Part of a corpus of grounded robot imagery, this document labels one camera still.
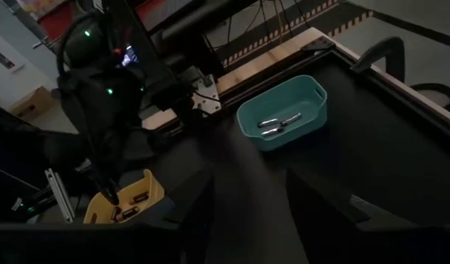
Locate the colourful wall poster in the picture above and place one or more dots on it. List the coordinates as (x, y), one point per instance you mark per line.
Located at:
(38, 5)

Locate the red storage cabinet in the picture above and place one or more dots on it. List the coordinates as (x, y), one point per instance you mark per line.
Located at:
(58, 22)

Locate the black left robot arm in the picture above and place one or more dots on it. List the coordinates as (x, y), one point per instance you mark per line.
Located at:
(100, 95)

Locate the plywood table base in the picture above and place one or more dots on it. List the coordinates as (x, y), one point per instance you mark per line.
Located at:
(261, 64)

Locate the yellow plastic bin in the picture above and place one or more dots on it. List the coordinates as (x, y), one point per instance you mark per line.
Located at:
(151, 187)

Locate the silver battery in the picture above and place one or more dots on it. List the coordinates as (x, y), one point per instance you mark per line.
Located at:
(268, 122)
(291, 119)
(272, 131)

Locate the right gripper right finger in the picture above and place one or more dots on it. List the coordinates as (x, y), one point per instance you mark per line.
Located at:
(324, 216)

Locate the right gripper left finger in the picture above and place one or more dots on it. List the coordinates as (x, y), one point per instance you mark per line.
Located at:
(193, 220)

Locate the black desk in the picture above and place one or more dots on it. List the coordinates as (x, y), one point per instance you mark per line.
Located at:
(195, 18)

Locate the cardboard box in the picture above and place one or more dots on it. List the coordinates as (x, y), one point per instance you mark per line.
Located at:
(32, 104)

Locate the black bent tube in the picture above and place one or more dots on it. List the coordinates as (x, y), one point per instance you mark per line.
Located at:
(388, 47)

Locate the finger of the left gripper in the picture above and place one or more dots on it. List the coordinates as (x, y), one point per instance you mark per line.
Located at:
(106, 188)

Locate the teal plastic bin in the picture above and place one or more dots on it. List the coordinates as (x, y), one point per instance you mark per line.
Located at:
(280, 143)

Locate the black laptop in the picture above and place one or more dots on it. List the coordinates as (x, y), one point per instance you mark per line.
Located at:
(129, 56)

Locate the silver aluminium extrusion bar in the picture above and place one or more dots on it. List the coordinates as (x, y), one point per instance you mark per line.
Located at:
(60, 198)

